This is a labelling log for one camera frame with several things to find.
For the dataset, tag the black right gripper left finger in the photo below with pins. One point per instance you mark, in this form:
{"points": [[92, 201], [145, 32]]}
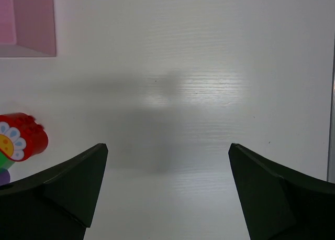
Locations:
{"points": [[57, 203]]}

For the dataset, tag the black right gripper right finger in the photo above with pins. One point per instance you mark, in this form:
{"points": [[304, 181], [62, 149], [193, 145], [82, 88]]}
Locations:
{"points": [[279, 202]]}

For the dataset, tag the green lego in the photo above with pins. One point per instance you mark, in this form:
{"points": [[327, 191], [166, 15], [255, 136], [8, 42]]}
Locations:
{"points": [[5, 163]]}

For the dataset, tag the red flower lego brick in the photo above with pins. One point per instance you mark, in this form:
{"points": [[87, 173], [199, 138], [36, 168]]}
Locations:
{"points": [[21, 137]]}

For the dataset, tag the pink container tray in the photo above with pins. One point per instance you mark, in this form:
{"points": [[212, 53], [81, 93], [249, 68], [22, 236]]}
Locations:
{"points": [[28, 29]]}

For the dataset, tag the purple round lego brick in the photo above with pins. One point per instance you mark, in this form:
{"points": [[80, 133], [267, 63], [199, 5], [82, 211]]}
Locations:
{"points": [[4, 177]]}

